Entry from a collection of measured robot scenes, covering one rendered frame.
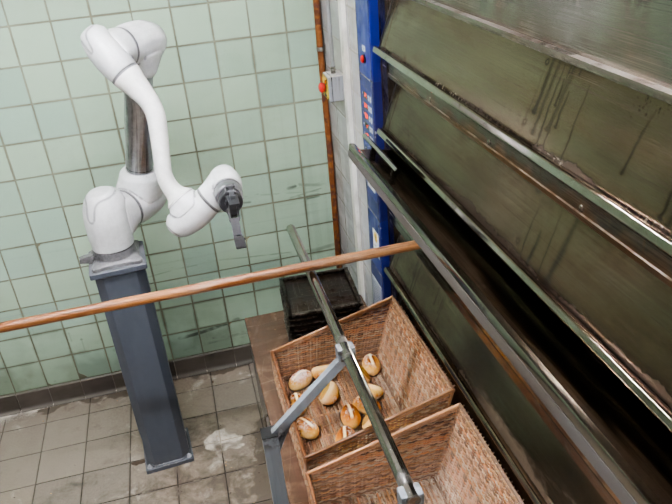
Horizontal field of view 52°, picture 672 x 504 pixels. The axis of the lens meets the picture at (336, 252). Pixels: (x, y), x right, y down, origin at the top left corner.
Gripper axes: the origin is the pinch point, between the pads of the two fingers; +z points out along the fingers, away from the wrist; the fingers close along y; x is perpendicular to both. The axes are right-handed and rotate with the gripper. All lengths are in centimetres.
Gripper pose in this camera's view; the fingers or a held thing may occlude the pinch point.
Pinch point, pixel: (237, 225)
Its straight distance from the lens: 200.8
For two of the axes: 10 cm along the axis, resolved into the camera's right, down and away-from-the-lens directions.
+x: -9.7, 1.8, -1.8
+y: 0.8, 8.7, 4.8
